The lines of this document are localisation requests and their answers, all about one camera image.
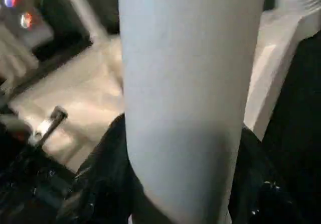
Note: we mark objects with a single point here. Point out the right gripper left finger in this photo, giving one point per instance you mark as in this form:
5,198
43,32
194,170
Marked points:
105,178

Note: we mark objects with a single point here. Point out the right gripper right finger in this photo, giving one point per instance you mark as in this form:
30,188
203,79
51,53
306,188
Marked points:
258,188

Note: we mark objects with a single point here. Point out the white plastic table top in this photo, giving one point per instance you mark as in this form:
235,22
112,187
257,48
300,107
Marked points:
87,83

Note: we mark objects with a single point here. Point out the black mat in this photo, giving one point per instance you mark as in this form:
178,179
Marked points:
296,108

